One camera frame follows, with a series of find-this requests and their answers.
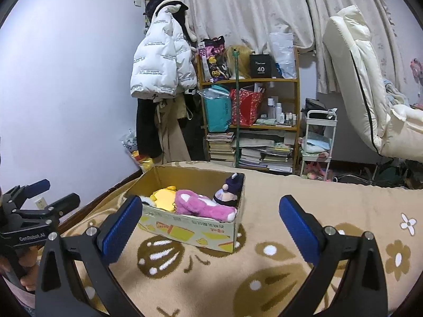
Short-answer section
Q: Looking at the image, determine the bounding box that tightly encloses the white fluffy bee plush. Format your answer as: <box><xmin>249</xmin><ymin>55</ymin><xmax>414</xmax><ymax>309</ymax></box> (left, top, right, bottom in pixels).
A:
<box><xmin>139</xmin><ymin>195</ymin><xmax>155</xmax><ymax>207</ymax></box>

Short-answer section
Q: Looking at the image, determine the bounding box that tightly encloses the yellow plush toy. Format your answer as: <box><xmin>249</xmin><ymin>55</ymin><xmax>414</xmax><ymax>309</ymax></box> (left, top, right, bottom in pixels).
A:
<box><xmin>150</xmin><ymin>186</ymin><xmax>176</xmax><ymax>213</ymax></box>

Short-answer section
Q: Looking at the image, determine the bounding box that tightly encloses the pink plush toy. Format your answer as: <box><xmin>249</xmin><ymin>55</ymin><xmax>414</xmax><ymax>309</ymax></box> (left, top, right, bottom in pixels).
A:
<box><xmin>175</xmin><ymin>190</ymin><xmax>237</xmax><ymax>222</ymax></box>

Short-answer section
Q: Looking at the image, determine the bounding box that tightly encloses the person's left hand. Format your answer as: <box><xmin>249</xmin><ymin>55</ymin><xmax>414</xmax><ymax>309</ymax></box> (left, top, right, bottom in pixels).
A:
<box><xmin>0</xmin><ymin>246</ymin><xmax>39</xmax><ymax>293</ymax></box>

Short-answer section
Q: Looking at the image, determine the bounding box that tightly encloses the plastic bag with toys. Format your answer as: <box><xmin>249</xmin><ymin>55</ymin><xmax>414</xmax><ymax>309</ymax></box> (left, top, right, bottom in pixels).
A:
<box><xmin>121</xmin><ymin>129</ymin><xmax>153</xmax><ymax>173</ymax></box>

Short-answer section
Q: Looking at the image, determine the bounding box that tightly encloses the beige patterned carpet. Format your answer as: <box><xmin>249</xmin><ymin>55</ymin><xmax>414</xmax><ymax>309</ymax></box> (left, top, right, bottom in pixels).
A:
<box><xmin>36</xmin><ymin>161</ymin><xmax>423</xmax><ymax>317</ymax></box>

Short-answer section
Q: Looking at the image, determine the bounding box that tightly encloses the open cardboard box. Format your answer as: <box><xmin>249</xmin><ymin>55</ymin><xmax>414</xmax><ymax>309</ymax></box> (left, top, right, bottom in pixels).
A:
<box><xmin>125</xmin><ymin>163</ymin><xmax>245</xmax><ymax>254</ymax></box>

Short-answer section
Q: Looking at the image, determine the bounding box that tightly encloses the beige coat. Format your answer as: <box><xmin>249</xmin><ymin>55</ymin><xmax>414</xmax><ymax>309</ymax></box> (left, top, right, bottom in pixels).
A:
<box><xmin>154</xmin><ymin>95</ymin><xmax>191</xmax><ymax>165</ymax></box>

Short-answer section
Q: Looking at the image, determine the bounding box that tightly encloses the white rolling cart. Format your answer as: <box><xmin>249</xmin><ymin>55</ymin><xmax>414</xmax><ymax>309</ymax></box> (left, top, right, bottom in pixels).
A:
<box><xmin>300</xmin><ymin>108</ymin><xmax>338</xmax><ymax>181</ymax></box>

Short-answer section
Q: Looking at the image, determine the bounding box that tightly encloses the stack of books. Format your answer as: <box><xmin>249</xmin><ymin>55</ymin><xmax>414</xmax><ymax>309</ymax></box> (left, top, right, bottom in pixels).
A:
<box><xmin>206</xmin><ymin>132</ymin><xmax>235</xmax><ymax>162</ymax></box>

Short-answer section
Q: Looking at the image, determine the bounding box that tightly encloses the white puffer jacket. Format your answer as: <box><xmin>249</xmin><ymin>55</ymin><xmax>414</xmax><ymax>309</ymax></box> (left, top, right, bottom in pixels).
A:
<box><xmin>131</xmin><ymin>0</ymin><xmax>197</xmax><ymax>100</ymax></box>

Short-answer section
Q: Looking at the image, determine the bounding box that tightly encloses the teal bag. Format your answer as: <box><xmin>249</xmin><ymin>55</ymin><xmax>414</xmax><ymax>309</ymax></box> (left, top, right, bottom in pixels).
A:
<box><xmin>199</xmin><ymin>85</ymin><xmax>232</xmax><ymax>132</ymax></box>

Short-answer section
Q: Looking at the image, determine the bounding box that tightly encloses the wooden shelf unit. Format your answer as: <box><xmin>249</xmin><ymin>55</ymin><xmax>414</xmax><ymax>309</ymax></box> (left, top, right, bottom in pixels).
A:
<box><xmin>196</xmin><ymin>46</ymin><xmax>300</xmax><ymax>174</ymax></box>

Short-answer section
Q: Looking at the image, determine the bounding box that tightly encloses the red gift bag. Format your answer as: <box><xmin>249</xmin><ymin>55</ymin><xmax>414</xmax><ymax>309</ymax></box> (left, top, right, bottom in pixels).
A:
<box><xmin>229</xmin><ymin>88</ymin><xmax>263</xmax><ymax>127</ymax></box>

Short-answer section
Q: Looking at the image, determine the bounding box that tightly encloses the green pole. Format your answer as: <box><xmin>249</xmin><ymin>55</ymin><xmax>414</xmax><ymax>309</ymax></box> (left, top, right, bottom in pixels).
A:
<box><xmin>232</xmin><ymin>49</ymin><xmax>240</xmax><ymax>168</ymax></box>

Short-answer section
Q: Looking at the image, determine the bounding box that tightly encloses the black box with 40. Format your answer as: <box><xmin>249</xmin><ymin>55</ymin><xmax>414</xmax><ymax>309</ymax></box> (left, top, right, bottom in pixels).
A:
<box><xmin>250</xmin><ymin>54</ymin><xmax>272</xmax><ymax>79</ymax></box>

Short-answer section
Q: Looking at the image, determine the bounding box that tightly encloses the floral curtain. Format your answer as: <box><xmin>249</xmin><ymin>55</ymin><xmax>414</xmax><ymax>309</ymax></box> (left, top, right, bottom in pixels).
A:
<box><xmin>184</xmin><ymin>0</ymin><xmax>407</xmax><ymax>94</ymax></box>

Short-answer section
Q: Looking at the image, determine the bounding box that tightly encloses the wall socket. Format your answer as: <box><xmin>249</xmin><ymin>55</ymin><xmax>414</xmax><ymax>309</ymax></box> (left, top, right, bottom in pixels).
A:
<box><xmin>35</xmin><ymin>197</ymin><xmax>47</xmax><ymax>210</ymax></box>

